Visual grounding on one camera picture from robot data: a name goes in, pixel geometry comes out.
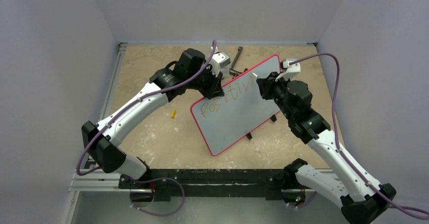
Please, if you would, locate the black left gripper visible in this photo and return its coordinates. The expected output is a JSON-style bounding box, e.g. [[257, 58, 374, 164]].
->
[[187, 65, 224, 100]]

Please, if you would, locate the red framed whiteboard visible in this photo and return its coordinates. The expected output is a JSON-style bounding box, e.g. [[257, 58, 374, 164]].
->
[[190, 54, 280, 156]]

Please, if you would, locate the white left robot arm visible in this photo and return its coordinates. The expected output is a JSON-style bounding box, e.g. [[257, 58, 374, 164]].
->
[[81, 48, 224, 188]]

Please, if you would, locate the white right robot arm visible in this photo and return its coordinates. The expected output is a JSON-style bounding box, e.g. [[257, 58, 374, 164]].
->
[[256, 72, 396, 223]]

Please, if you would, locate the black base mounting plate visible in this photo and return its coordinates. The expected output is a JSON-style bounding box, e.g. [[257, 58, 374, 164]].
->
[[118, 169, 306, 204]]

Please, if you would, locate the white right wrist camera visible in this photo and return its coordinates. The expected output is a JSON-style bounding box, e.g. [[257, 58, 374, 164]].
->
[[275, 58, 301, 81]]

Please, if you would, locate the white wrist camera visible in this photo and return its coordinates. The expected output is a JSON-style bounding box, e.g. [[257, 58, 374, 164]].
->
[[209, 47, 231, 76], [275, 58, 301, 81]]

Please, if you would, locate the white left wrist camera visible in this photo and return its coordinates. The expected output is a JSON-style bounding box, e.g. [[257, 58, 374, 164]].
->
[[209, 47, 231, 76]]

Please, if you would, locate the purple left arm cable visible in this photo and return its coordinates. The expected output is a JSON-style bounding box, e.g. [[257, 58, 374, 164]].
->
[[75, 40, 218, 216]]

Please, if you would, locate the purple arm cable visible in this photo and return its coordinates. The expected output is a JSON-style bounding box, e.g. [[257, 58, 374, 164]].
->
[[75, 40, 218, 216], [288, 52, 429, 220]]

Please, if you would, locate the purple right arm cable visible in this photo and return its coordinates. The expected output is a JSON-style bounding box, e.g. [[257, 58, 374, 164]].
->
[[288, 52, 429, 220]]

